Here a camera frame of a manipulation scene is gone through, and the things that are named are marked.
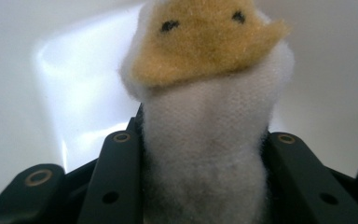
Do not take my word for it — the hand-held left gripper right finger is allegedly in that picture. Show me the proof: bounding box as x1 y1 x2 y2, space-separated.
264 132 358 224

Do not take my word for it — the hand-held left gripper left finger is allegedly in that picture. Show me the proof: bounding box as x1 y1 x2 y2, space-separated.
76 130 145 224

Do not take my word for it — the white fuzzy glove yellow patch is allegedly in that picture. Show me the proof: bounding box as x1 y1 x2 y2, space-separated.
118 0 296 224

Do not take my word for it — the white plastic storage bin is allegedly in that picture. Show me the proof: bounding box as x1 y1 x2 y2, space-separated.
0 0 358 218

